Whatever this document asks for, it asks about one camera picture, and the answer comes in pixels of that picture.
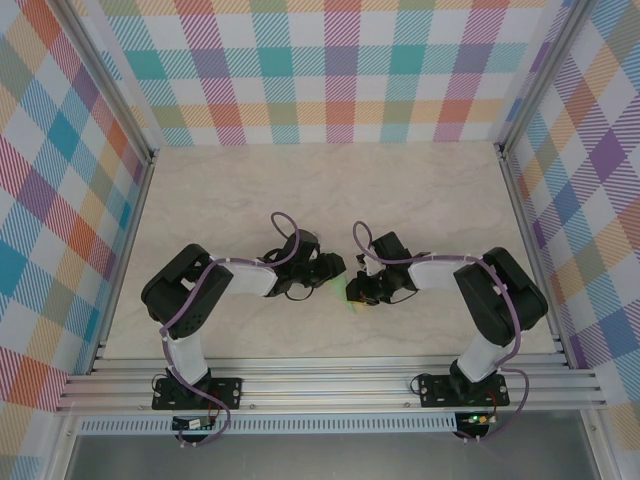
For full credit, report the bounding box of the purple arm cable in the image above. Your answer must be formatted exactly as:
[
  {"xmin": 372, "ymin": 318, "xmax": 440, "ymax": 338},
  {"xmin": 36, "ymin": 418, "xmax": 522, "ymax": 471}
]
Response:
[
  {"xmin": 353, "ymin": 220, "xmax": 533, "ymax": 444},
  {"xmin": 158, "ymin": 212, "xmax": 302, "ymax": 447}
]

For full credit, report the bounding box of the dark circuit board white label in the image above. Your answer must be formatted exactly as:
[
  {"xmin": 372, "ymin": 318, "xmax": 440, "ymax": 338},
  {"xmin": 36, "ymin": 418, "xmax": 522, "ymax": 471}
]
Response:
[{"xmin": 172, "ymin": 417, "xmax": 217, "ymax": 431}]

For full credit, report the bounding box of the aluminium side rail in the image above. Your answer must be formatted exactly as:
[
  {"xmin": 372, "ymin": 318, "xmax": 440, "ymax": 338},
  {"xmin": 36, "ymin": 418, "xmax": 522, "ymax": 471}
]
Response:
[
  {"xmin": 497, "ymin": 144, "xmax": 574, "ymax": 369},
  {"xmin": 87, "ymin": 149, "xmax": 160, "ymax": 376}
]

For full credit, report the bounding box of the aluminium frame post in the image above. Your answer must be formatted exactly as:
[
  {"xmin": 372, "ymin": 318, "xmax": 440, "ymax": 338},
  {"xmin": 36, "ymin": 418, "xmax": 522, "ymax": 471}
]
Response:
[
  {"xmin": 492, "ymin": 0, "xmax": 596, "ymax": 156},
  {"xmin": 52, "ymin": 0, "xmax": 161, "ymax": 164}
]

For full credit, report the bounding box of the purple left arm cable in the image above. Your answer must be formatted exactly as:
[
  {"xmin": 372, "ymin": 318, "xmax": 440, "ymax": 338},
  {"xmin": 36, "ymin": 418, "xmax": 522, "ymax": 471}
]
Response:
[{"xmin": 158, "ymin": 212, "xmax": 302, "ymax": 447}]

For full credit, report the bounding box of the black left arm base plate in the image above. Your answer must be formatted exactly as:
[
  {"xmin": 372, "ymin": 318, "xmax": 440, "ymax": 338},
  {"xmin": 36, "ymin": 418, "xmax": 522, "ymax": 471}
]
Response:
[{"xmin": 151, "ymin": 377, "xmax": 245, "ymax": 411}]

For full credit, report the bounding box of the light green paper sheet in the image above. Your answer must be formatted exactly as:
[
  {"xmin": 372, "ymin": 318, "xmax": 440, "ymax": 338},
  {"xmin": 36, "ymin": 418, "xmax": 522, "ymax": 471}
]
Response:
[{"xmin": 327, "ymin": 273, "xmax": 366, "ymax": 315}]

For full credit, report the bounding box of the white slotted cable duct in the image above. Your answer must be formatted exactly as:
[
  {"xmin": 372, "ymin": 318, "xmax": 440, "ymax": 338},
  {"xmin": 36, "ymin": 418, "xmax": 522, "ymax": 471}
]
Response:
[{"xmin": 78, "ymin": 418, "xmax": 459, "ymax": 435}]

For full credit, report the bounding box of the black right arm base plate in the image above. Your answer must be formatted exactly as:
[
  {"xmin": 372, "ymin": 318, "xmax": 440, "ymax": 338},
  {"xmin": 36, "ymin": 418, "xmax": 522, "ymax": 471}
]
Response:
[{"xmin": 417, "ymin": 374, "xmax": 510, "ymax": 409}]

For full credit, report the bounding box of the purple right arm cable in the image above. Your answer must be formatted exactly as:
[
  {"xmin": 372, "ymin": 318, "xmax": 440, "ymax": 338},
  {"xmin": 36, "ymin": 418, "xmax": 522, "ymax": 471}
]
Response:
[{"xmin": 353, "ymin": 220, "xmax": 533, "ymax": 444}]

